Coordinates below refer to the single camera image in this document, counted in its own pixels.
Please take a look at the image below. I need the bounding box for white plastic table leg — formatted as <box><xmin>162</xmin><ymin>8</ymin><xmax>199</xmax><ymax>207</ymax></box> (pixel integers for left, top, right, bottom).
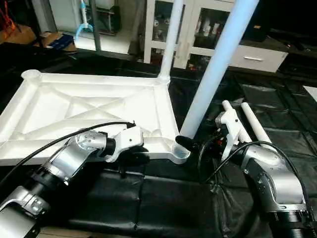
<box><xmin>221</xmin><ymin>100</ymin><xmax>254</xmax><ymax>145</ymax></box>
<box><xmin>176</xmin><ymin>0</ymin><xmax>260</xmax><ymax>149</ymax></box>
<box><xmin>158</xmin><ymin>0</ymin><xmax>185</xmax><ymax>84</ymax></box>
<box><xmin>241</xmin><ymin>102</ymin><xmax>273</xmax><ymax>145</ymax></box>

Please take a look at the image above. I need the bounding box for white plastic table top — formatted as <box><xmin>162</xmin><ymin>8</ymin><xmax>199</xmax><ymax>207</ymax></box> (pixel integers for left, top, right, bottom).
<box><xmin>0</xmin><ymin>69</ymin><xmax>191</xmax><ymax>167</ymax></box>

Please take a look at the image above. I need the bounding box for black work mat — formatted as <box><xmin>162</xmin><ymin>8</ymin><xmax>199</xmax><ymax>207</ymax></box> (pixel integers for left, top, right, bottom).
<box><xmin>0</xmin><ymin>42</ymin><xmax>317</xmax><ymax>238</ymax></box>

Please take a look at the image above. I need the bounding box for white drawer unit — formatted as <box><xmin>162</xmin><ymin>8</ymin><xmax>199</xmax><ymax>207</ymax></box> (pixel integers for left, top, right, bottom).
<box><xmin>229</xmin><ymin>45</ymin><xmax>289</xmax><ymax>73</ymax></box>

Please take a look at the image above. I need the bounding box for white flat board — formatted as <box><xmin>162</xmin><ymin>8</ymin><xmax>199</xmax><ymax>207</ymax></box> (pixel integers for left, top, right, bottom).
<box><xmin>303</xmin><ymin>85</ymin><xmax>317</xmax><ymax>103</ymax></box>

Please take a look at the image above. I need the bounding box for white glass-door cabinet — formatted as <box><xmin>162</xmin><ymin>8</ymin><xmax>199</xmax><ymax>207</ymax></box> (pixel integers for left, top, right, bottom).
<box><xmin>144</xmin><ymin>0</ymin><xmax>238</xmax><ymax>70</ymax></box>

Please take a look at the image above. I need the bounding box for black metal pole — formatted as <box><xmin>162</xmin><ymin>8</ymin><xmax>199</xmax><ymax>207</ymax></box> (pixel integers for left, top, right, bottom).
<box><xmin>89</xmin><ymin>0</ymin><xmax>103</xmax><ymax>52</ymax></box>

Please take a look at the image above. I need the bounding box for brown cardboard box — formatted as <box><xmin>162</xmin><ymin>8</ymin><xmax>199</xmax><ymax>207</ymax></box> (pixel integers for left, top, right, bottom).
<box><xmin>35</xmin><ymin>32</ymin><xmax>76</xmax><ymax>53</ymax></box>

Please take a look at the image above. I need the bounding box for blue plastic tool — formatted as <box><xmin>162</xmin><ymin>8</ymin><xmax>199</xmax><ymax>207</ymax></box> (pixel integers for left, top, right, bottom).
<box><xmin>74</xmin><ymin>0</ymin><xmax>95</xmax><ymax>41</ymax></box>

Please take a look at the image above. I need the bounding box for flat brown cardboard sheet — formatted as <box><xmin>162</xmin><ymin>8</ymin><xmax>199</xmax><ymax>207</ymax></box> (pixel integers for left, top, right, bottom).
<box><xmin>0</xmin><ymin>24</ymin><xmax>38</xmax><ymax>46</ymax></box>

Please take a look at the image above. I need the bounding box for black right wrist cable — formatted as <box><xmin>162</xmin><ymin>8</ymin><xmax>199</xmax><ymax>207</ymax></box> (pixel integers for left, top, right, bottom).
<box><xmin>197</xmin><ymin>133</ymin><xmax>310</xmax><ymax>209</ymax></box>

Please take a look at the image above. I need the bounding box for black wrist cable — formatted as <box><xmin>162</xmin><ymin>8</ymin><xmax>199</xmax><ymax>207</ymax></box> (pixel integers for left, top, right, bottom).
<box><xmin>197</xmin><ymin>133</ymin><xmax>310</xmax><ymax>209</ymax></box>
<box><xmin>0</xmin><ymin>121</ymin><xmax>137</xmax><ymax>186</ymax></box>

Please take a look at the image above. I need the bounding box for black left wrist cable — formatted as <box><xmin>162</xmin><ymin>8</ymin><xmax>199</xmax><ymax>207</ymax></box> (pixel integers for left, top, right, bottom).
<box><xmin>0</xmin><ymin>121</ymin><xmax>137</xmax><ymax>186</ymax></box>

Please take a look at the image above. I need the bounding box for orange cable bundle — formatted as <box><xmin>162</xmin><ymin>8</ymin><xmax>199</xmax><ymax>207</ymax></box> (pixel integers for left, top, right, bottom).
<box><xmin>0</xmin><ymin>2</ymin><xmax>16</xmax><ymax>31</ymax></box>

